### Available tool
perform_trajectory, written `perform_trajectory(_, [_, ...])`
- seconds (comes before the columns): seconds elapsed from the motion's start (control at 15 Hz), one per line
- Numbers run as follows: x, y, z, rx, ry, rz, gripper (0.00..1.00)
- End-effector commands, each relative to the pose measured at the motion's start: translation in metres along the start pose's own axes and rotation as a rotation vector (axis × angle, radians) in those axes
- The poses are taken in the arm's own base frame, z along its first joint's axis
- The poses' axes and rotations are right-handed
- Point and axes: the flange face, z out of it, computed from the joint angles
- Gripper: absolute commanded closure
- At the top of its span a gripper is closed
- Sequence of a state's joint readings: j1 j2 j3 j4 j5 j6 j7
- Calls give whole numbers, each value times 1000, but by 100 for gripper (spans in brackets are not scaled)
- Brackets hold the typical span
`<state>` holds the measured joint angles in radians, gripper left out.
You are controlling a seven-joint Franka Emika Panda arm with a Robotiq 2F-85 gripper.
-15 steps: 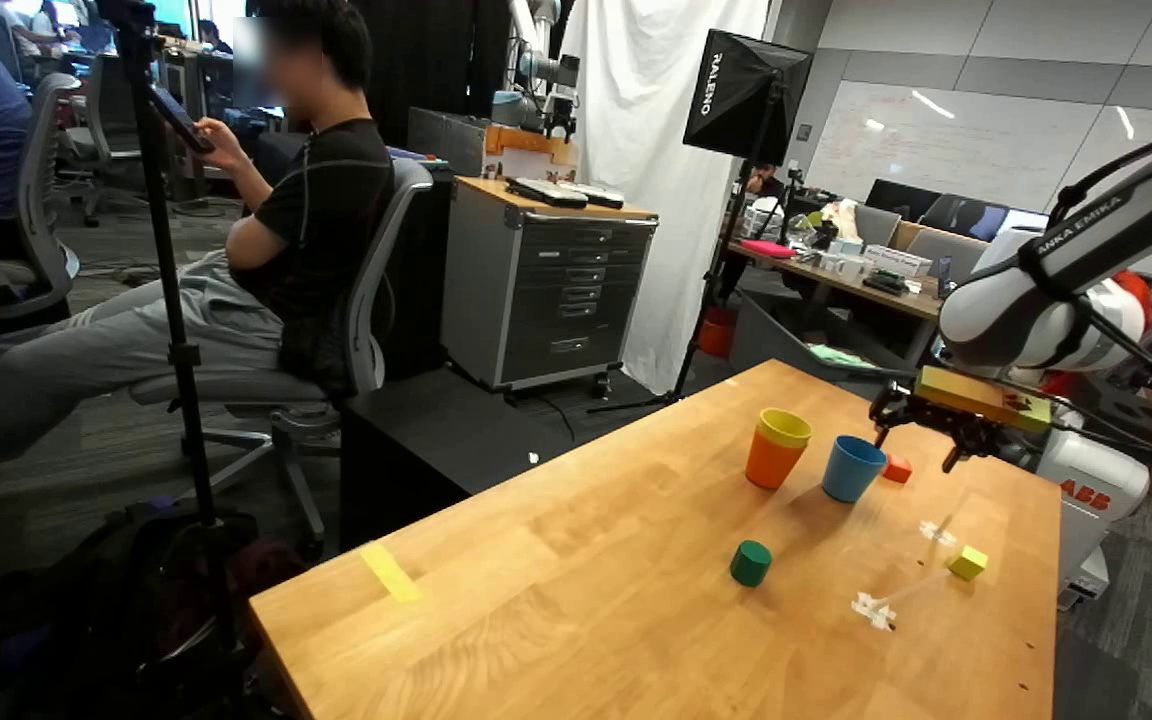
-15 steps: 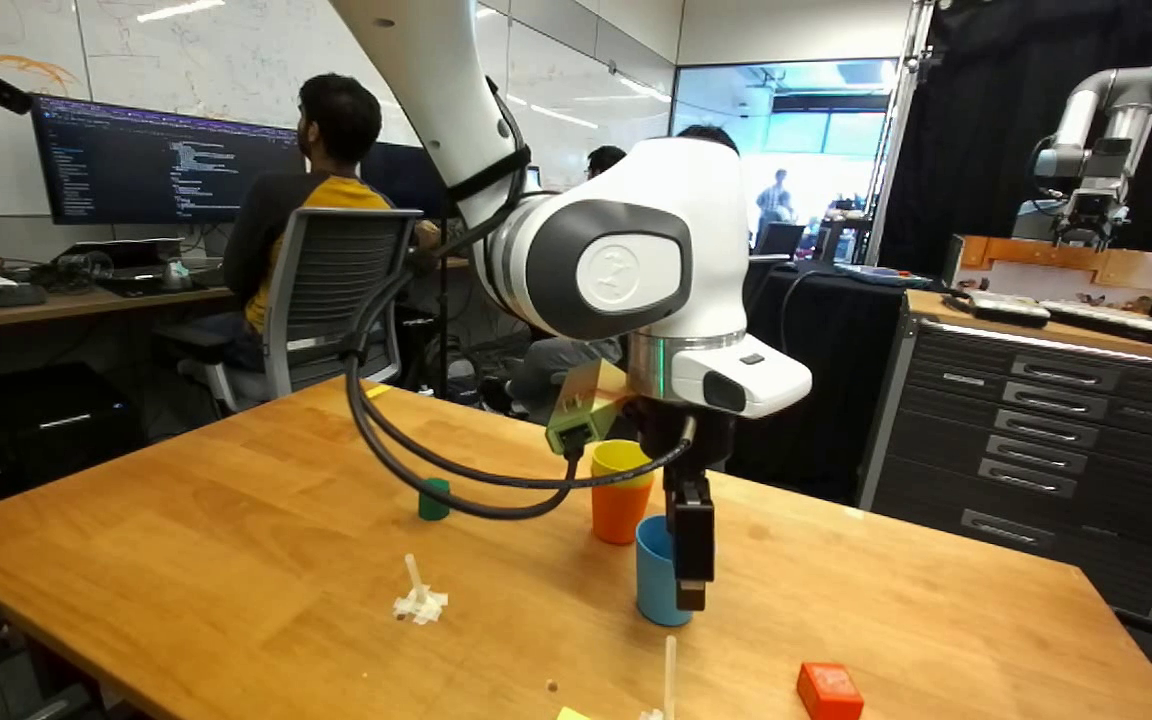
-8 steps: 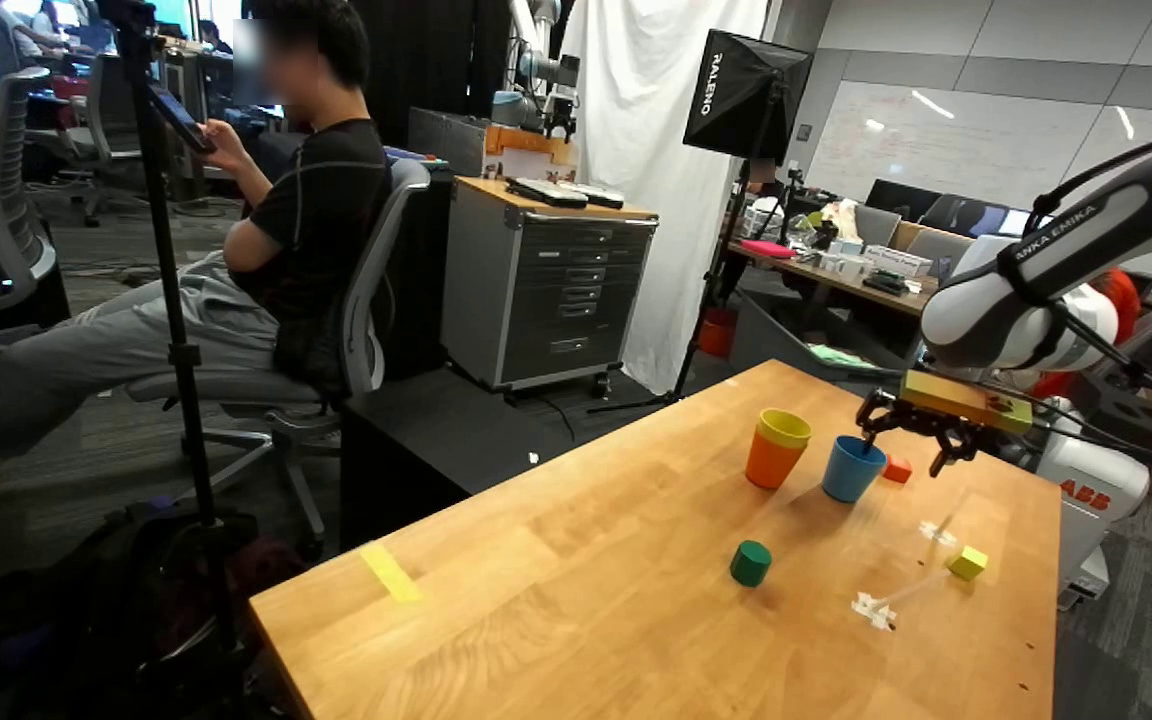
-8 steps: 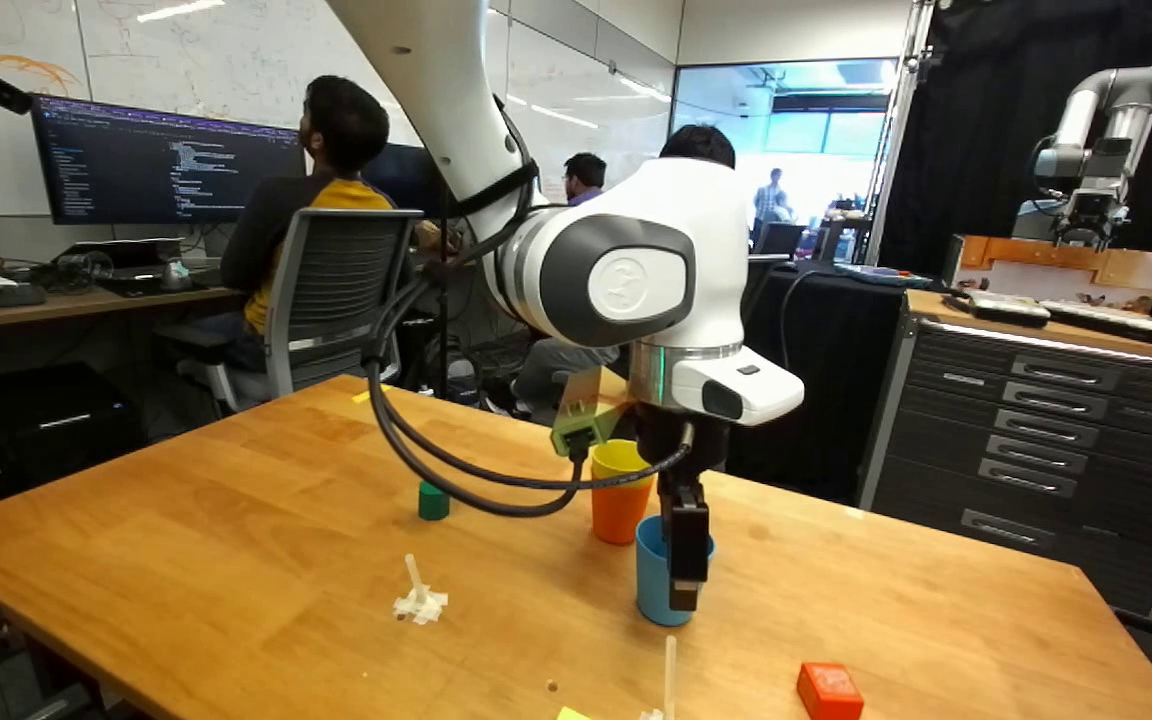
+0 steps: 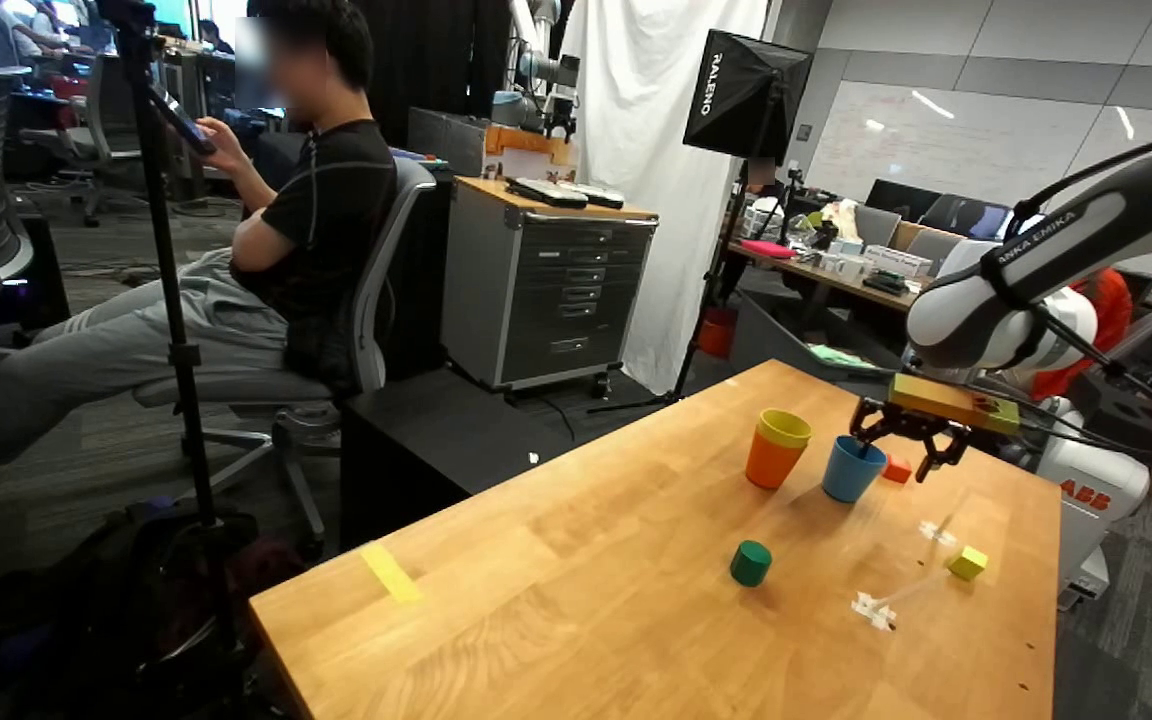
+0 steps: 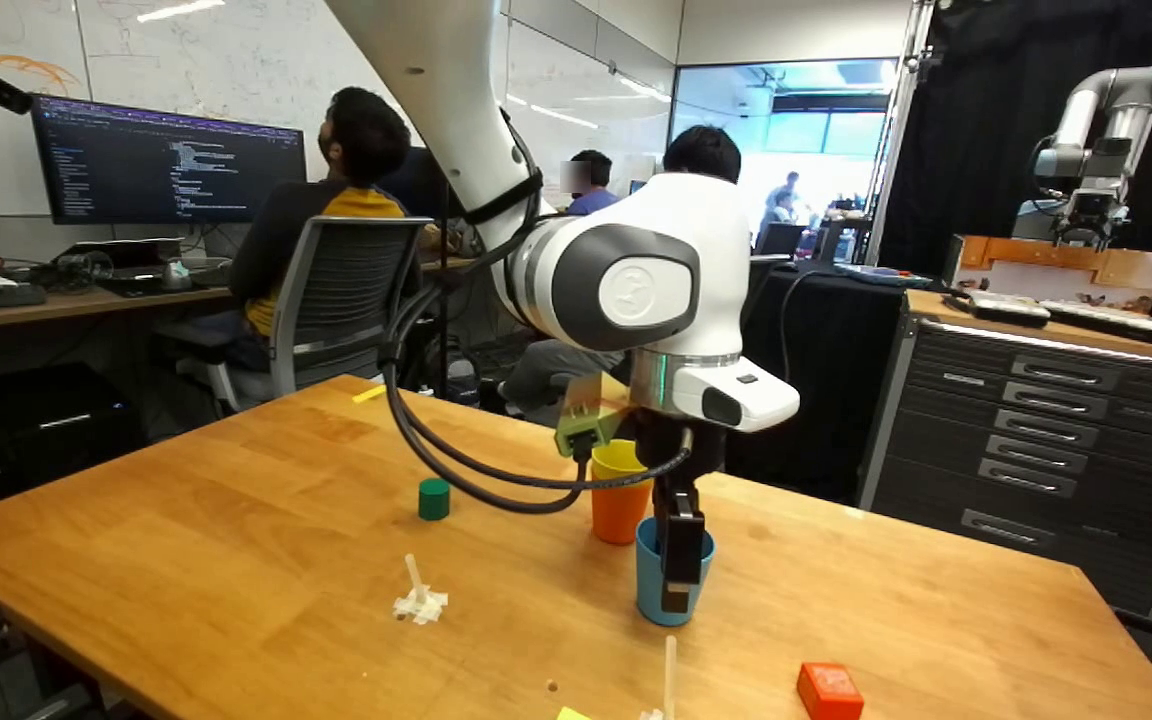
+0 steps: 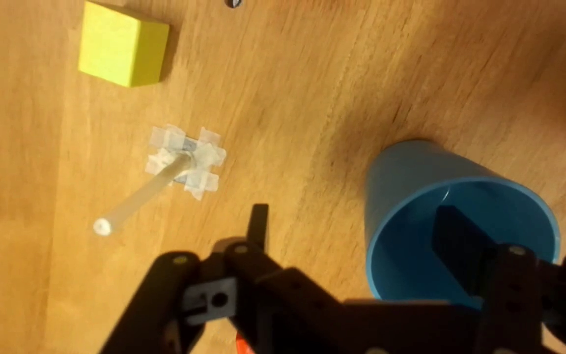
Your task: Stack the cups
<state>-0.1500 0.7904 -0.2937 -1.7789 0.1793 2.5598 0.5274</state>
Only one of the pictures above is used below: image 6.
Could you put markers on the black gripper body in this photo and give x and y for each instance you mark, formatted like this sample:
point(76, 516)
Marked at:
point(677, 452)

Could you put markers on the blue plastic cup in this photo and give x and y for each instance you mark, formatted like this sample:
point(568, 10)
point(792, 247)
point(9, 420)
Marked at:
point(651, 582)

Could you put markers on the yellow plastic cup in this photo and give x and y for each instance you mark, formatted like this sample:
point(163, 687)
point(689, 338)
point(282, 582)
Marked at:
point(618, 461)

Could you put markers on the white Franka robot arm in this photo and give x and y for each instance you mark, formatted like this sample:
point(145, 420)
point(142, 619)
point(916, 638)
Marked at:
point(631, 284)

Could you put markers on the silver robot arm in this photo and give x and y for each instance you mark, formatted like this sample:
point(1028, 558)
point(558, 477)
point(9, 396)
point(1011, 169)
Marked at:
point(1096, 100)

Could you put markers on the orange plastic cup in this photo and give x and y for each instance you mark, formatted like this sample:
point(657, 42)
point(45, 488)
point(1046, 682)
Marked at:
point(618, 512)

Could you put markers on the yellow cube block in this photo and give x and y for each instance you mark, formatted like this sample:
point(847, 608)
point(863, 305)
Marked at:
point(574, 714)

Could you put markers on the red cube block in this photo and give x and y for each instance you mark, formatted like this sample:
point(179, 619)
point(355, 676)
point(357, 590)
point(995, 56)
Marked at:
point(828, 688)

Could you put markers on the green cylinder block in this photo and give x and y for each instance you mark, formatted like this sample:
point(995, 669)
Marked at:
point(433, 502)

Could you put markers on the distant standing person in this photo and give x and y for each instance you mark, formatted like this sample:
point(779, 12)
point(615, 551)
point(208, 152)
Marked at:
point(782, 201)

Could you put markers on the person in blue shirt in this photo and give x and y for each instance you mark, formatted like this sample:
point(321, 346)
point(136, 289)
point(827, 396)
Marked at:
point(591, 183)

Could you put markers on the person with black hair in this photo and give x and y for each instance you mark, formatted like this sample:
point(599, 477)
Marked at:
point(701, 150)

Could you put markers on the grey drawer cabinet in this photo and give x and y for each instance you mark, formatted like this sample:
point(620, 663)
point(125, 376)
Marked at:
point(1028, 441)

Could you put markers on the black keyboard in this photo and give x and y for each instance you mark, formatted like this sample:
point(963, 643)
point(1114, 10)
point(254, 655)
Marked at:
point(1120, 323)
point(1000, 311)

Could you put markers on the grey office chair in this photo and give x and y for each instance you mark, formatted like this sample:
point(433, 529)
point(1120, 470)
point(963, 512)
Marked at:
point(342, 280)

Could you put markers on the cardboard box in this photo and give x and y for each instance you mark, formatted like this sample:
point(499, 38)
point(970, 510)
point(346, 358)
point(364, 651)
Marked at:
point(1056, 272)

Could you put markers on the person in yellow shirt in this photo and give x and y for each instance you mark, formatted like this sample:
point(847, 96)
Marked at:
point(361, 140)

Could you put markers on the black computer monitor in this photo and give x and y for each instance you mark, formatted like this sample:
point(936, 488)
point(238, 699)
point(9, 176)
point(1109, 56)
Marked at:
point(163, 162)

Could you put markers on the wooden office desk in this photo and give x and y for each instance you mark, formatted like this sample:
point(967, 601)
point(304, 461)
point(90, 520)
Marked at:
point(58, 311)

